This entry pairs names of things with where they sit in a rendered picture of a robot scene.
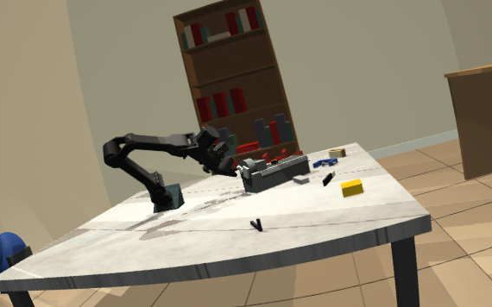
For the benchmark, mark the blue c-clamp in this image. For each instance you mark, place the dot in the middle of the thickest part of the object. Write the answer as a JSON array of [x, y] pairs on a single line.
[[329, 162]]

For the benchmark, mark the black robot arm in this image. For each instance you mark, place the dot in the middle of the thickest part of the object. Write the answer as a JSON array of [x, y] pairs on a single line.
[[176, 145]]

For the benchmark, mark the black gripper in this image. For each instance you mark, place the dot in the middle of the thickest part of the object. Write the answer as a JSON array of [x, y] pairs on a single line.
[[219, 166]]

